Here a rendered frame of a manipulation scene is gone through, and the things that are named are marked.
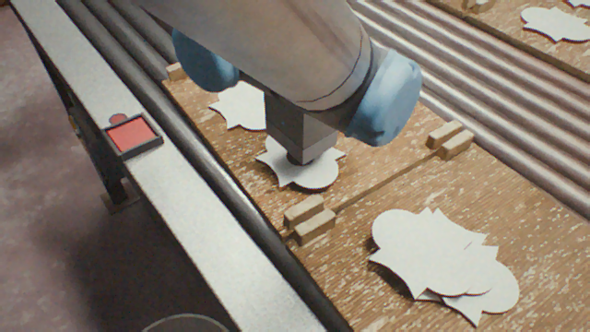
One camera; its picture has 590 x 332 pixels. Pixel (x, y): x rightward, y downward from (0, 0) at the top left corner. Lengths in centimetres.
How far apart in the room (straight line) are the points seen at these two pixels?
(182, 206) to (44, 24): 63
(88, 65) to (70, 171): 120
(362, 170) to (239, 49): 47
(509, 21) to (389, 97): 79
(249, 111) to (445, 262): 39
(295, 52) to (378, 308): 38
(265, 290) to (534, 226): 37
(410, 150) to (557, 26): 50
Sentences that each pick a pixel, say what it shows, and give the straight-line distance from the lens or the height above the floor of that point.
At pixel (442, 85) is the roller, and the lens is 89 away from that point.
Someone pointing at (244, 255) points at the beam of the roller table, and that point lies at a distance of 61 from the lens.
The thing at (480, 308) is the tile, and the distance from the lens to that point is 58.
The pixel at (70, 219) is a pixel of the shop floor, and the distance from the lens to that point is 197.
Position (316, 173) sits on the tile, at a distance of 64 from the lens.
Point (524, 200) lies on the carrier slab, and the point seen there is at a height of 94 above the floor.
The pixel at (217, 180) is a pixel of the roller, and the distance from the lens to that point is 70.
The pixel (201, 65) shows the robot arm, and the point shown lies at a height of 120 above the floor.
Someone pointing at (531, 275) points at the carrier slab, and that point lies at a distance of 64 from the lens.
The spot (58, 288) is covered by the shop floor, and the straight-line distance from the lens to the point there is 181.
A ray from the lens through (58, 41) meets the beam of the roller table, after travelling 110.
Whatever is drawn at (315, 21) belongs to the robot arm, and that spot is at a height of 131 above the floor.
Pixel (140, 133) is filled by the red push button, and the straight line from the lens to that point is 78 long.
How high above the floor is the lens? 143
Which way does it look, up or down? 48 degrees down
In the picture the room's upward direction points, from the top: straight up
